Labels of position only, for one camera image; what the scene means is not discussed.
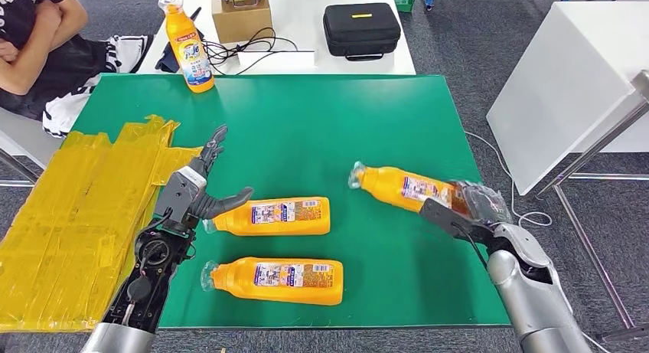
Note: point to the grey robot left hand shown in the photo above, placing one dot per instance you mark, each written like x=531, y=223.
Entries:
x=213, y=206

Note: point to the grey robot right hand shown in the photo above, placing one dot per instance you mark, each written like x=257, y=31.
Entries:
x=481, y=203

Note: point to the orange detergent bottle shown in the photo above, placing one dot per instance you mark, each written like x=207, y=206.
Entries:
x=284, y=224
x=190, y=51
x=385, y=186
x=284, y=292

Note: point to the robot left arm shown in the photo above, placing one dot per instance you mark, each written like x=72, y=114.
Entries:
x=147, y=279

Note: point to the large white table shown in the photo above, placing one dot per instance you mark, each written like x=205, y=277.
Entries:
x=558, y=87

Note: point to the tablet in dark blue case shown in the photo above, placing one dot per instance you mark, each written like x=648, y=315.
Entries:
x=166, y=61

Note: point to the flat white box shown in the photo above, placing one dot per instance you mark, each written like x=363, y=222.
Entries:
x=277, y=61

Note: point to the brown cardboard box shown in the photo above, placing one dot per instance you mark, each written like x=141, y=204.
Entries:
x=241, y=22

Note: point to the grey bench seat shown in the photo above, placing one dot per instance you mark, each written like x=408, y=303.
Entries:
x=15, y=132

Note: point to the black carrying case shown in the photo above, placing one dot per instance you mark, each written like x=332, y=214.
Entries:
x=361, y=28

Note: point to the person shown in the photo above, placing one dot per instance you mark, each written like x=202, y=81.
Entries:
x=40, y=61

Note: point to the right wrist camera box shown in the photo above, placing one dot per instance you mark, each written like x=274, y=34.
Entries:
x=446, y=219

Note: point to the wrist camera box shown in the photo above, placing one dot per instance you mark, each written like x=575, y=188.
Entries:
x=446, y=219
x=175, y=196

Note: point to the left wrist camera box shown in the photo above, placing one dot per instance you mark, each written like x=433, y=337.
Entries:
x=175, y=196

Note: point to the metal table frame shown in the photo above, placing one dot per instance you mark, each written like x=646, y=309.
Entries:
x=593, y=147

